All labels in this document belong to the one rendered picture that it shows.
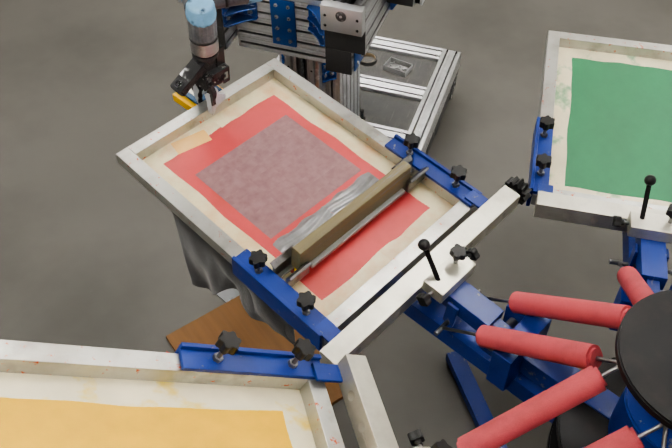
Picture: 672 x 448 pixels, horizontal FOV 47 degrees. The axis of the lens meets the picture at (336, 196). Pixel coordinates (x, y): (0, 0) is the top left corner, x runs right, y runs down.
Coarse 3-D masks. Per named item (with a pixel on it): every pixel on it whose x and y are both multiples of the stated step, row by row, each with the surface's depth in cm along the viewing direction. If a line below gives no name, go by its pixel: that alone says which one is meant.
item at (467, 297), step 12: (468, 288) 178; (444, 300) 179; (456, 300) 176; (468, 300) 176; (480, 300) 176; (468, 312) 174; (480, 312) 174; (492, 312) 174; (468, 324) 177; (480, 324) 174; (492, 324) 173
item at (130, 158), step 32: (320, 96) 225; (160, 128) 213; (192, 128) 218; (352, 128) 219; (128, 160) 205; (160, 192) 198; (448, 192) 203; (192, 224) 194; (448, 224) 196; (224, 256) 190; (416, 256) 189; (384, 288) 185; (352, 320) 180
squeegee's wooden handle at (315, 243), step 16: (384, 176) 196; (400, 176) 198; (368, 192) 193; (384, 192) 196; (352, 208) 189; (368, 208) 194; (336, 224) 186; (352, 224) 192; (304, 240) 182; (320, 240) 183; (336, 240) 190; (304, 256) 182
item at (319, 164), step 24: (240, 120) 222; (264, 120) 222; (288, 120) 223; (264, 144) 216; (288, 144) 216; (312, 144) 217; (336, 144) 217; (288, 168) 211; (312, 168) 211; (336, 168) 211; (360, 168) 212; (312, 192) 206; (336, 192) 206; (384, 216) 201; (408, 216) 202; (384, 240) 196
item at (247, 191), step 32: (192, 160) 211; (224, 160) 211; (256, 160) 212; (224, 192) 204; (256, 192) 205; (288, 192) 205; (256, 224) 198; (288, 224) 198; (352, 256) 193; (320, 288) 186
